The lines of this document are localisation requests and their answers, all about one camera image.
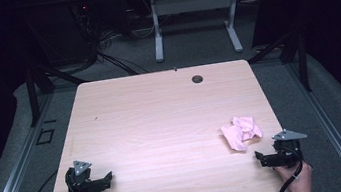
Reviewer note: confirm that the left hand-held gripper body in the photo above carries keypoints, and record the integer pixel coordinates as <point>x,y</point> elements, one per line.
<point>81,182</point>

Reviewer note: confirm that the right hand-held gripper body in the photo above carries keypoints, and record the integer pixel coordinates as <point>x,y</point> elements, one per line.
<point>284,154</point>

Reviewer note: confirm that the pink cloth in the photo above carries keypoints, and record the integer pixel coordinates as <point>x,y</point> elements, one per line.
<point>240,133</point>

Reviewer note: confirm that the person's right hand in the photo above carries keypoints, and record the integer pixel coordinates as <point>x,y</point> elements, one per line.
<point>296,179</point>

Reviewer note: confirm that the black tape strip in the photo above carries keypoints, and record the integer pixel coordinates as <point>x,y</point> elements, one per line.
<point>50,121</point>

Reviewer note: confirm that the white-legged background table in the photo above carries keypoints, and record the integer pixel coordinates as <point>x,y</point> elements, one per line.
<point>192,3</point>

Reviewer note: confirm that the black metal frame stand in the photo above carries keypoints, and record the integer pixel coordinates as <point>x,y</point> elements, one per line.
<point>43,83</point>
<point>292,52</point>

